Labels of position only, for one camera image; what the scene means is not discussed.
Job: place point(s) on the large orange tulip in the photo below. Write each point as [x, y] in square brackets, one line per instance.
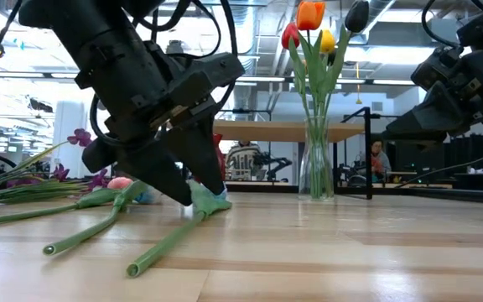
[310, 16]

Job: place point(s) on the black background robot arm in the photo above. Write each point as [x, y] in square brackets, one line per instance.
[279, 161]

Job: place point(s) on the black room partitions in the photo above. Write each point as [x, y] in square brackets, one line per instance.
[480, 153]

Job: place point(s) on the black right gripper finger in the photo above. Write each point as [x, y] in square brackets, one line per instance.
[430, 117]
[413, 137]

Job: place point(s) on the yellow tulip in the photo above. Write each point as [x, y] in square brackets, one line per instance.
[328, 42]

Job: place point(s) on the purple artificial flower bunch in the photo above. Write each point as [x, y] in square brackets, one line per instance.
[80, 137]

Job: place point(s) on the red glass vase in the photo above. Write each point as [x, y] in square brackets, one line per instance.
[223, 165]

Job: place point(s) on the pink tulip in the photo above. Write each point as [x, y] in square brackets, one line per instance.
[120, 183]

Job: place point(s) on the person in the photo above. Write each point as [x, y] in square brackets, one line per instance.
[379, 161]
[243, 161]

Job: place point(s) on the overhead light bar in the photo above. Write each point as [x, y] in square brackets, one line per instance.
[392, 81]

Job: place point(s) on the white and blue tulip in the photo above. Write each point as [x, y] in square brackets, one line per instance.
[208, 203]
[82, 235]

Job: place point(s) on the clear glass vase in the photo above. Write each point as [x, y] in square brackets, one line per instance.
[316, 168]

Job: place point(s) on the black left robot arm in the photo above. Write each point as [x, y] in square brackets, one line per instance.
[90, 33]

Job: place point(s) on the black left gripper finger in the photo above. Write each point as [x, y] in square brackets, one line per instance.
[201, 155]
[157, 168]

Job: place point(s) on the black tulip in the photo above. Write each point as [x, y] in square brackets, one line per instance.
[356, 14]

